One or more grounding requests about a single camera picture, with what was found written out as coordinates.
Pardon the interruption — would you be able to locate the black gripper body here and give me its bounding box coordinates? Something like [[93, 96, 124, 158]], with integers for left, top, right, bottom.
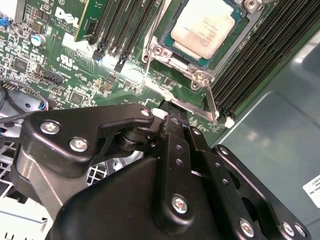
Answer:
[[46, 156, 241, 240]]

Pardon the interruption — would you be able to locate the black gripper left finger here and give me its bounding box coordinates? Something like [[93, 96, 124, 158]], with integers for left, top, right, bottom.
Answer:
[[9, 99, 196, 230]]

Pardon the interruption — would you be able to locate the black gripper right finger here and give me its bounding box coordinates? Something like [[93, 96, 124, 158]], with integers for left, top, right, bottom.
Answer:
[[186, 125, 312, 240]]

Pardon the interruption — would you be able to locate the metal socket cover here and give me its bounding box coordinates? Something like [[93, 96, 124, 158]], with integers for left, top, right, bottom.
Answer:
[[142, 56, 221, 123]]

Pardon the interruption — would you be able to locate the silver-topped CPU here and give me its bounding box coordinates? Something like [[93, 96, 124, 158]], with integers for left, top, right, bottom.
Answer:
[[162, 0, 245, 61]]

